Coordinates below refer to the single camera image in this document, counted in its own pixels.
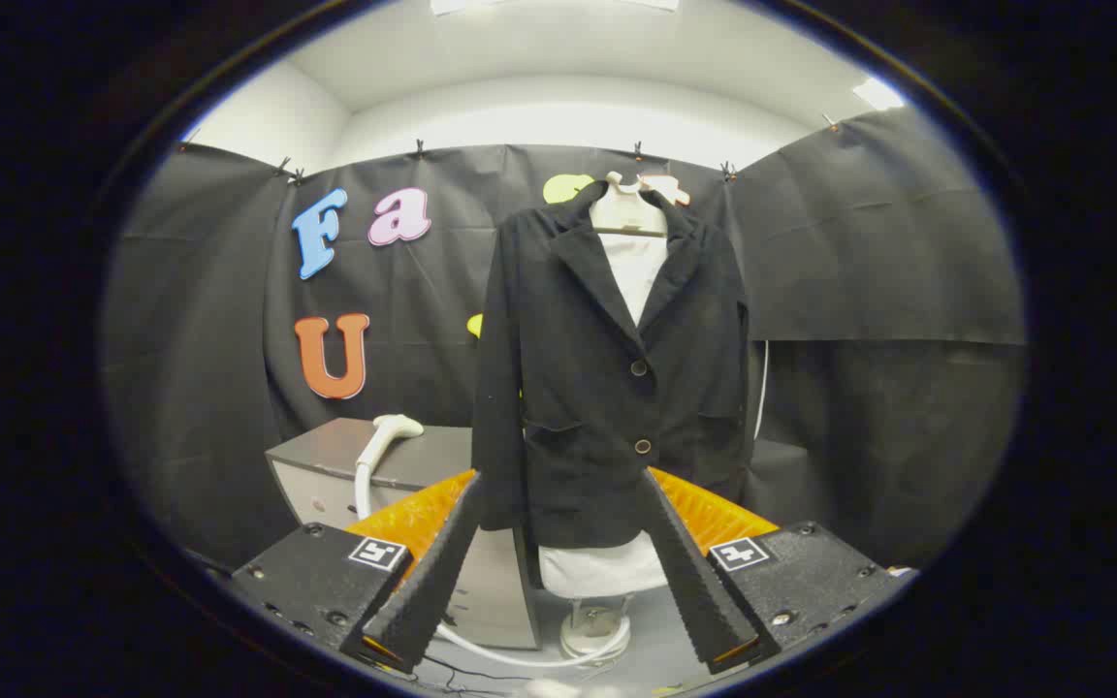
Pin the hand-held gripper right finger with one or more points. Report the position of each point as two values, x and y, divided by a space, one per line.
694 582

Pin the white garment steamer head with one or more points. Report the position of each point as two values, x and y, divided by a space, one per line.
394 427

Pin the white mannequin stand base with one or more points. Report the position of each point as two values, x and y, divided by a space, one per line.
592 630

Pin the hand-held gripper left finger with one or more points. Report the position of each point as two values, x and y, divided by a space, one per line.
432 582

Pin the long ceiling light panel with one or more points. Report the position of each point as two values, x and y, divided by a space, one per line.
558 4

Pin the black backdrop cloth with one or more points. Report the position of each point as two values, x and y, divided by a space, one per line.
869 271

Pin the grey white cabinet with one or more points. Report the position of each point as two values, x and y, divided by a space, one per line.
345 451

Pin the white mannequin torso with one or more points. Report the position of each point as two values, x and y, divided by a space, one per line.
634 271

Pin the black button jacket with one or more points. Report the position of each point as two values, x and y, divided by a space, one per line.
578 407

